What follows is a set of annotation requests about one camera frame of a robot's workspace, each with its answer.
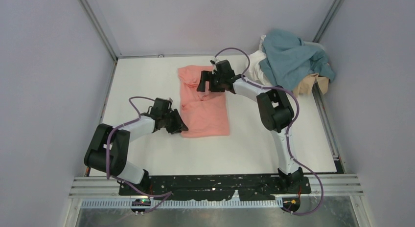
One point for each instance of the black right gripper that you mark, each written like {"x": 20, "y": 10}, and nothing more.
{"x": 212, "y": 81}

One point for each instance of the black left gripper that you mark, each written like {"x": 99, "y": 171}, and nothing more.
{"x": 172, "y": 120}

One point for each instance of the pink t-shirt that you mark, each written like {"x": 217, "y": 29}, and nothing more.
{"x": 204, "y": 113}

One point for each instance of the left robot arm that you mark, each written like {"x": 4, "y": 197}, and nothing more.
{"x": 109, "y": 146}

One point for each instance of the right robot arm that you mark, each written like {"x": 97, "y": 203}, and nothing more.
{"x": 276, "y": 115}

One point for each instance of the white t-shirt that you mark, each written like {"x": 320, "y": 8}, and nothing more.
{"x": 254, "y": 71}

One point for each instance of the blue t-shirt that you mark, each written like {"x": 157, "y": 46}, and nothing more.
{"x": 289, "y": 60}

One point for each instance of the beige t-shirt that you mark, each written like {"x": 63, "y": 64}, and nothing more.
{"x": 305, "y": 86}

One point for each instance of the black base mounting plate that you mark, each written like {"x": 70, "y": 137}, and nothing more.
{"x": 249, "y": 187}

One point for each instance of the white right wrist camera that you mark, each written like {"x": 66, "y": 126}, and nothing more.
{"x": 214, "y": 61}

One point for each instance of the white slotted cable duct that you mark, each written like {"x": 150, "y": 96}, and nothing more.
{"x": 147, "y": 203}

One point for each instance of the left aluminium corner post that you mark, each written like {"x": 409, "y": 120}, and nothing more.
{"x": 91, "y": 9}

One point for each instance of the aluminium corner post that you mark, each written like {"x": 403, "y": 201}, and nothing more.
{"x": 328, "y": 19}
{"x": 91, "y": 9}

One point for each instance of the right aluminium corner post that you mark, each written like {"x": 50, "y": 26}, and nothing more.
{"x": 328, "y": 19}

